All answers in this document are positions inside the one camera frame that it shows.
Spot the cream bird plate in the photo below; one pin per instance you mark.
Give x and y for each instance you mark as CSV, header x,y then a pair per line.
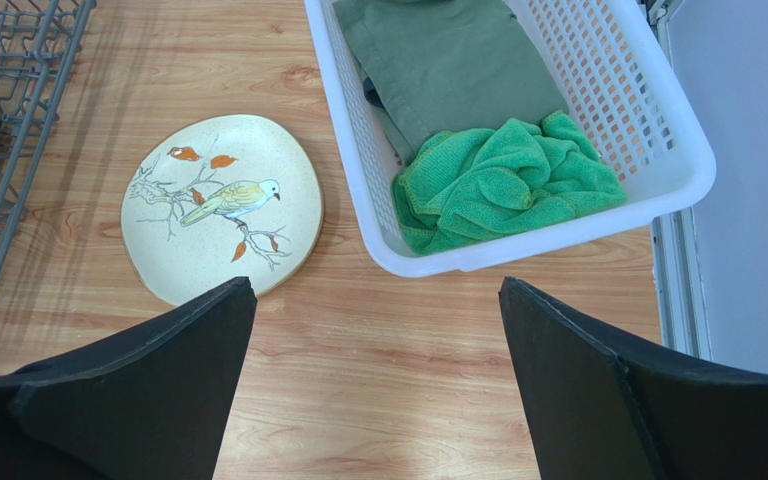
x,y
227,196

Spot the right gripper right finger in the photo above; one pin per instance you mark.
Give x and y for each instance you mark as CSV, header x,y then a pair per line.
x,y
602,403

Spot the right aluminium frame post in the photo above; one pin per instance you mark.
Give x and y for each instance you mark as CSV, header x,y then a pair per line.
x,y
678,282

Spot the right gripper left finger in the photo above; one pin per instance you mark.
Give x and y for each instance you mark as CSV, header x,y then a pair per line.
x,y
149,402

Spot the white plastic basket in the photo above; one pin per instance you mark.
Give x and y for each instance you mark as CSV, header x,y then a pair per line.
x,y
621,91

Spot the bright green microfiber towel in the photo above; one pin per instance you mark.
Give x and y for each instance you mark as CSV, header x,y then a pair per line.
x,y
484,184

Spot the olive green folded cloth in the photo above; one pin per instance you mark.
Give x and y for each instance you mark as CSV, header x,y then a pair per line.
x,y
432,66

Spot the grey wire dish rack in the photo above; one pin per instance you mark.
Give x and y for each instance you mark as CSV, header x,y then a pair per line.
x,y
39,41

